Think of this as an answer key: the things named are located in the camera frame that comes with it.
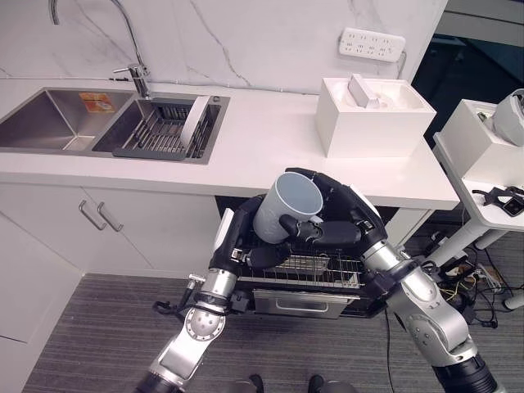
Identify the white side table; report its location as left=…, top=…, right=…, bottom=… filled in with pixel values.
left=425, top=130, right=524, bottom=312

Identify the stainless dishwasher drawer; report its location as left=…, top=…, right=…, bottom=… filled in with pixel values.
left=233, top=276, right=386, bottom=321

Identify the large white open box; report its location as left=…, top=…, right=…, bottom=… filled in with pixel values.
left=314, top=75, right=438, bottom=159

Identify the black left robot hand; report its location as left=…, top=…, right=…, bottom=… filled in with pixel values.
left=208, top=195, right=296, bottom=280

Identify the chrome kitchen faucet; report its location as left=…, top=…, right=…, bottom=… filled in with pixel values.
left=47, top=0, right=152, bottom=100

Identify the black handheld device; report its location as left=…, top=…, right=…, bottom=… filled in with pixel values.
left=471, top=185, right=524, bottom=218

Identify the orange sink sticker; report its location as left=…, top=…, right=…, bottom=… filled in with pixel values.
left=78, top=92, right=115, bottom=114

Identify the dark grey dish rack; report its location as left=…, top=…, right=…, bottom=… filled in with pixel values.
left=111, top=97, right=215, bottom=160

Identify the small white carton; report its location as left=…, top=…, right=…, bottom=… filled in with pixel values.
left=347, top=73, right=382, bottom=111

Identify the white cardboard box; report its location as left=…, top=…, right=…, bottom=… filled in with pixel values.
left=459, top=98, right=524, bottom=182

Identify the wire dishwasher rack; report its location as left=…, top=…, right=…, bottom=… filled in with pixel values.
left=237, top=250, right=366, bottom=288

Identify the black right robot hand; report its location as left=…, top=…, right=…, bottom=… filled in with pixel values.
left=279, top=166, right=389, bottom=258

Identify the stainless steel double sink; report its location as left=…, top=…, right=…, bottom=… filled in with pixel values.
left=0, top=87, right=232, bottom=166

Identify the white plate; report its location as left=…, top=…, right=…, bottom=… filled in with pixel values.
left=179, top=94, right=211, bottom=147

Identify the pale blue mug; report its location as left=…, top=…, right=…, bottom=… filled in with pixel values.
left=251, top=171, right=325, bottom=246

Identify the white power strip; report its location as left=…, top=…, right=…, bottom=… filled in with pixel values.
left=337, top=26, right=407, bottom=63

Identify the floor cable bundle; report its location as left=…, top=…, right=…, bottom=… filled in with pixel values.
left=423, top=231, right=511, bottom=329

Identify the silver cabinet handle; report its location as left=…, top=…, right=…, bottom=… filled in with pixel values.
left=78, top=199, right=104, bottom=232
left=97, top=201, right=124, bottom=233

